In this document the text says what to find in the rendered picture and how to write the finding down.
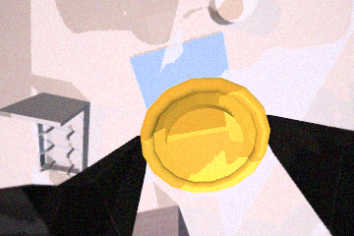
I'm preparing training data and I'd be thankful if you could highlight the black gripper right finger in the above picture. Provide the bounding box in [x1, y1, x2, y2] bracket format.
[266, 115, 354, 236]

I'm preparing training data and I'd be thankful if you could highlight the light blue flat mat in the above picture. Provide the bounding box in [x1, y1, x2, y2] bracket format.
[130, 32, 231, 110]

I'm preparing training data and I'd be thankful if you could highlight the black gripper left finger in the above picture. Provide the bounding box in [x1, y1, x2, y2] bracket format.
[0, 136, 147, 236]

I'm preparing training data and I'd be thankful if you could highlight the yellow plate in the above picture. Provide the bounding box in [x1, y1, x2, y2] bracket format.
[140, 78, 270, 193]

